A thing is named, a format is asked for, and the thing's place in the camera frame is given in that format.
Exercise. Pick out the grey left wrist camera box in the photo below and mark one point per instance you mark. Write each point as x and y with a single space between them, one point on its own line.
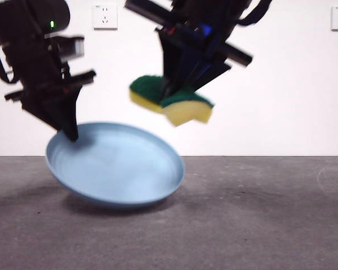
71 47

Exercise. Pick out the yellow sponge with green scourer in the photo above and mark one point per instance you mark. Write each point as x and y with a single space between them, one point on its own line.
186 111

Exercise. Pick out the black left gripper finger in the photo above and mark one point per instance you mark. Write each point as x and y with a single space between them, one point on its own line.
67 109
42 112

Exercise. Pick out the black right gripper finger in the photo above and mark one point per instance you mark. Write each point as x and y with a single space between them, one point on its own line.
202 70
171 64

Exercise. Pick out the light blue round plate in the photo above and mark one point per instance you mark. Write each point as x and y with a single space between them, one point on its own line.
115 171

